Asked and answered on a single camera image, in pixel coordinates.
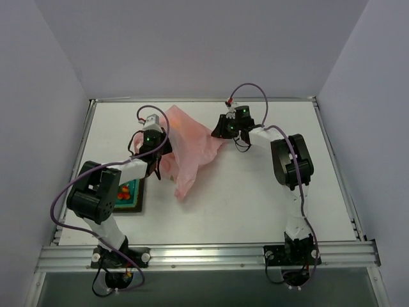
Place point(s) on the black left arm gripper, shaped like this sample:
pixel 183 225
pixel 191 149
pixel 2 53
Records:
pixel 165 148

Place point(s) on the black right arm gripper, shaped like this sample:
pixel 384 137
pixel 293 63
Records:
pixel 219 128

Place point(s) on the pink plastic bag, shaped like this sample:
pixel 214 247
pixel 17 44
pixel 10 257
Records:
pixel 193 148

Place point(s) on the red orange fake fruit bunch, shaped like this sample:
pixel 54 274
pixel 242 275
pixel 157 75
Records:
pixel 123 193

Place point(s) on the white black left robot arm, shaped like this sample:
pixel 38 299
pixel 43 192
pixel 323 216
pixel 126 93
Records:
pixel 93 197

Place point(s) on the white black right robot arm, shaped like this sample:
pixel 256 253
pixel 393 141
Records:
pixel 293 169

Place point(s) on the green square ceramic plate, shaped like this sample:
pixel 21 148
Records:
pixel 135 203

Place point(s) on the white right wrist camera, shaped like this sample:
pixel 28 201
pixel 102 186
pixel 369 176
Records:
pixel 232 106

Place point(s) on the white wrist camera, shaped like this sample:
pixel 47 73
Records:
pixel 151 123
pixel 232 106

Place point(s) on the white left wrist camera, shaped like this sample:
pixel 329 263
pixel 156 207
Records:
pixel 151 123

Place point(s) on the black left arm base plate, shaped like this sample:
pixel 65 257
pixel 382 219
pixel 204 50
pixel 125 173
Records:
pixel 112 260

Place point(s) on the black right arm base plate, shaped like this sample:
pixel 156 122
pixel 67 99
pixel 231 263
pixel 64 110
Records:
pixel 280 255

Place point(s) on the aluminium front rail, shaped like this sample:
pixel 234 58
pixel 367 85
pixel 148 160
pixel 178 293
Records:
pixel 210 257

